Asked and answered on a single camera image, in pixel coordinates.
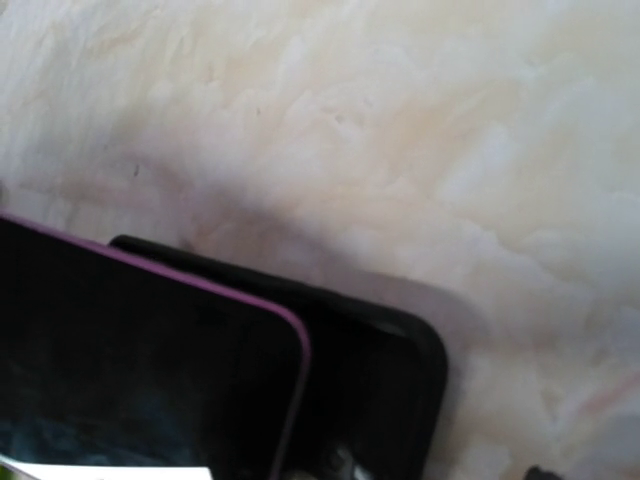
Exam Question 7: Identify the dark phone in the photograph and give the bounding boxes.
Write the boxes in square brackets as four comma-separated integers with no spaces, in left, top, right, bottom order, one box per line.
[1,217,311,479]

